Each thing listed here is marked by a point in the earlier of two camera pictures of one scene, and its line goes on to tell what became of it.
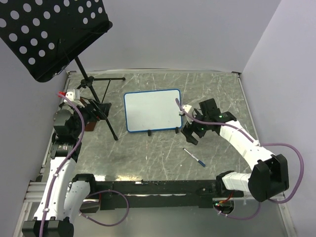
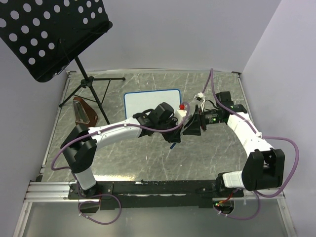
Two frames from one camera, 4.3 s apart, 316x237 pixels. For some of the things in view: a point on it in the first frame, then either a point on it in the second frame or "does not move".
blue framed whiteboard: x=152 y=110 does not move
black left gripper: x=100 y=111 -> x=175 y=137
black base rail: x=158 y=195 does not move
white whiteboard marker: x=192 y=155 -> x=173 y=145
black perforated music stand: x=44 y=35 does not move
